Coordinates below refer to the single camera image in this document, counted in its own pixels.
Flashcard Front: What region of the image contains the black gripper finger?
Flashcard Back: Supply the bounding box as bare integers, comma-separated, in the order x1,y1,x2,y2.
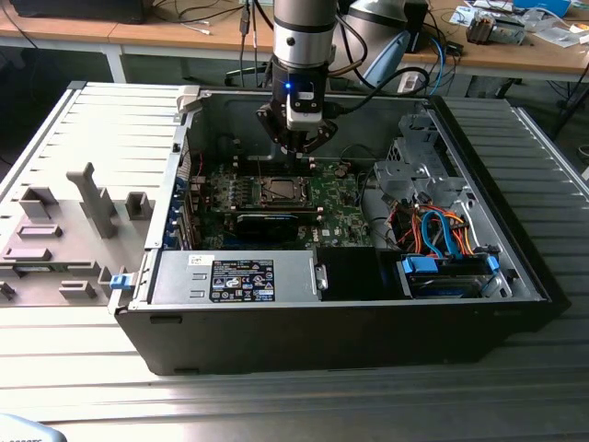
297,117,341,176
256,103,300,175

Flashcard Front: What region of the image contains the metal socket cover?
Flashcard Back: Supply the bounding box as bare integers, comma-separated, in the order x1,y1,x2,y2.
260,177,310,206

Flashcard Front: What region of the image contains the silver green CPU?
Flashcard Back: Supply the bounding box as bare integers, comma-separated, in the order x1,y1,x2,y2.
270,180,299,200

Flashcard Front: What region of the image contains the CPU socket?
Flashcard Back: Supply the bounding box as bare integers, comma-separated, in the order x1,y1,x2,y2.
258,176,310,207

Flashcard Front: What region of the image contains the CPU cooler heatsink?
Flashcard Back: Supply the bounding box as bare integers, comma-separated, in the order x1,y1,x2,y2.
466,11,496,46

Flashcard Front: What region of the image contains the green motherboard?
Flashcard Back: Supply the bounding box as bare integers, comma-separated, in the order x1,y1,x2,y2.
191,158,376,252

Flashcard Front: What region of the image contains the grey metal disk bay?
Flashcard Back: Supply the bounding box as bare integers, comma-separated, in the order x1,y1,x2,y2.
372,112,466,204

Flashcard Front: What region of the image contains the black graphics card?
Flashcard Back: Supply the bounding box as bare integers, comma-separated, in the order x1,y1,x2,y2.
235,212,300,241

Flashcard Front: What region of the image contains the black plastic shroud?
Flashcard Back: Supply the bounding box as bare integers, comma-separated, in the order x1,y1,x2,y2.
317,246,384,303

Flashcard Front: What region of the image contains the black upright box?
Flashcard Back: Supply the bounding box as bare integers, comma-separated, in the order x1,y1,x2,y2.
404,0,430,54

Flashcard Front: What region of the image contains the grey power supply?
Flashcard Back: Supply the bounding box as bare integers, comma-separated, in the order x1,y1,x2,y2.
151,250,318,305

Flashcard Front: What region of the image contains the hard disk in blue carrier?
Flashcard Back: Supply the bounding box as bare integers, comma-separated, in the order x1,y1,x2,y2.
399,255,501,300

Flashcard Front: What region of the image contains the wooden desk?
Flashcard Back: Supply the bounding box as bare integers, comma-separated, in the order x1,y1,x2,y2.
0,6,121,84
108,0,589,87

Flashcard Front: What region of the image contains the black metal PC case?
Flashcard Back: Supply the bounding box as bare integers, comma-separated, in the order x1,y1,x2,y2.
108,85,572,377

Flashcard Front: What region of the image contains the silver drive unit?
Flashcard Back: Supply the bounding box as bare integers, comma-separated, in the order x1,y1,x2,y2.
490,13,528,46

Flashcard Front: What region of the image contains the black flat device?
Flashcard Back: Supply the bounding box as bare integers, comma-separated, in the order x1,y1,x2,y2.
8,0,151,25

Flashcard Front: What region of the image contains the grey parts rack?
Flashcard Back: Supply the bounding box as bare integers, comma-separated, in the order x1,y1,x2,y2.
0,160,153,308

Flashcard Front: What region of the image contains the blue box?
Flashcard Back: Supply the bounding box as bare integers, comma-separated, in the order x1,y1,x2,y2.
513,0,572,17

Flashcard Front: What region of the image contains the pale blue teach pendant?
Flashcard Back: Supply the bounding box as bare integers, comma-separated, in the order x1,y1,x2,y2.
0,413,64,442

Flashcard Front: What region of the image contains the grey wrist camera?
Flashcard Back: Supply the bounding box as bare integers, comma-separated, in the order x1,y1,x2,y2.
285,89,324,133

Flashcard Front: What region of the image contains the thick black cable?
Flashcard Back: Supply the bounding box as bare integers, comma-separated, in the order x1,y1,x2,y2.
327,67,432,114

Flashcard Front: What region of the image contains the pale grey case handle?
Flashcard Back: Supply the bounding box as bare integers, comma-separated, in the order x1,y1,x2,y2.
177,85,203,114

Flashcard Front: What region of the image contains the multicolour power wire bundle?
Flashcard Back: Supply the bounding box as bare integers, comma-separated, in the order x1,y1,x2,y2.
384,195,427,248

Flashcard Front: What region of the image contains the blue flat wire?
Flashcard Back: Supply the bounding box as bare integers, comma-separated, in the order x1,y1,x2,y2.
421,209,461,259

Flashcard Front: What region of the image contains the orange flat wire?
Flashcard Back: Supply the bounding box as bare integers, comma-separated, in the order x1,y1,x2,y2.
395,209,475,254

